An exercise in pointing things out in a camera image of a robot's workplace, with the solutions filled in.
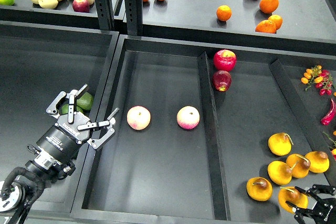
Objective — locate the bright red apple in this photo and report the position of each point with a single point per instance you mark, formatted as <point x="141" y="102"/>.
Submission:
<point x="224" y="60"/>

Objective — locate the black left tray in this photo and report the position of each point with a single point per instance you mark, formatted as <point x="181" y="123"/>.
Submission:
<point x="39" y="61"/>

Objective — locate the black middle tray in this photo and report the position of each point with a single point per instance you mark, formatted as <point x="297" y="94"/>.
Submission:
<point x="166" y="174"/>

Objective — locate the yellow pear upper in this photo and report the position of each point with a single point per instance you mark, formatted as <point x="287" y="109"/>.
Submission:
<point x="280" y="144"/>

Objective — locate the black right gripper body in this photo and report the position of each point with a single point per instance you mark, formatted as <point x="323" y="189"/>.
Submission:
<point x="324" y="211"/>

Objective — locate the yellow pear bottom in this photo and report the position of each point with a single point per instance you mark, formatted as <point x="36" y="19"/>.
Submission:
<point x="279" y="172"/>

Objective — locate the green avocado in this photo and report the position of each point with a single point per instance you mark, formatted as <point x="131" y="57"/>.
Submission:
<point x="85" y="101"/>
<point x="78" y="109"/>

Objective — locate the yellow pear right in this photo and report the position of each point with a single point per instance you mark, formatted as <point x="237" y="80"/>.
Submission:
<point x="319" y="161"/>

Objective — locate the pink apple right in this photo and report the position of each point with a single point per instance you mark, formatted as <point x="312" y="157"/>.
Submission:
<point x="188" y="117"/>

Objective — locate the red chili pepper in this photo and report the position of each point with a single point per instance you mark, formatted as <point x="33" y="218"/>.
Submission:
<point x="330" y="115"/>

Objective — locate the orange front right shelf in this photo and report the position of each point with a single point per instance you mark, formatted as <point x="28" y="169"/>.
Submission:
<point x="266" y="26"/>

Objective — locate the green avocado top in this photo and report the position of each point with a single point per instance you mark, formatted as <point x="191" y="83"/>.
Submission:
<point x="85" y="101"/>

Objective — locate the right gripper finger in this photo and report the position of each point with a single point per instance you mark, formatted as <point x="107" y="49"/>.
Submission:
<point x="317" y="189"/>
<point x="300" y="213"/>

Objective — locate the dark red shelf apple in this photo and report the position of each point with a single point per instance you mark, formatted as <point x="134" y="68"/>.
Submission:
<point x="81" y="6"/>

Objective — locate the yellow pear lower middle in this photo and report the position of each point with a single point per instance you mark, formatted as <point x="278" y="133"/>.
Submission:
<point x="259" y="189"/>

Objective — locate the pink apple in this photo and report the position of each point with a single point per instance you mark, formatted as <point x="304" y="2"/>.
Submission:
<point x="138" y="117"/>
<point x="188" y="117"/>

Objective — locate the pink apple left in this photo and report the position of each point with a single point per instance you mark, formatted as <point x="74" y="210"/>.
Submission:
<point x="138" y="117"/>

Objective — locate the yellow pear hidden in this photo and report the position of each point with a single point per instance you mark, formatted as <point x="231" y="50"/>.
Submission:
<point x="300" y="165"/>

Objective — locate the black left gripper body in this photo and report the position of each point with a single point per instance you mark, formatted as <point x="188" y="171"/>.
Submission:
<point x="63" y="139"/>

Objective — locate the black shelf post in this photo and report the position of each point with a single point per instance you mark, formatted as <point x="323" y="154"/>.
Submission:
<point x="133" y="13"/>

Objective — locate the large orange on shelf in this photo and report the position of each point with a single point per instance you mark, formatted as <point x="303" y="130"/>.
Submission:
<point x="268" y="6"/>

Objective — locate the orange yellow pear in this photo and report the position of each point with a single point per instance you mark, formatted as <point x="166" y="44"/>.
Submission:
<point x="293" y="196"/>

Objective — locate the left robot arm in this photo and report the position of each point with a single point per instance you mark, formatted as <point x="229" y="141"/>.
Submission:
<point x="23" y="186"/>

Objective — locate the cherry tomato bunch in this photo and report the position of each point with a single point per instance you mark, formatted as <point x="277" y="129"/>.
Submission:
<point x="319" y="78"/>

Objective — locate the small orange right shelf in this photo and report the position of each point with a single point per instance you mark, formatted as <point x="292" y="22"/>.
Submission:
<point x="277" y="19"/>

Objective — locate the black tray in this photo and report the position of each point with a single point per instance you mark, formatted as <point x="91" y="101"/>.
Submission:
<point x="39" y="61"/>
<point x="166" y="174"/>

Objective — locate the orange on shelf middle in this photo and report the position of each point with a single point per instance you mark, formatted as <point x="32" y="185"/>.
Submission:
<point x="224" y="13"/>

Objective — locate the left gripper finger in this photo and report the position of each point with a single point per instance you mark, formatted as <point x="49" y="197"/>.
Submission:
<point x="108" y="125"/>
<point x="72" y="98"/>

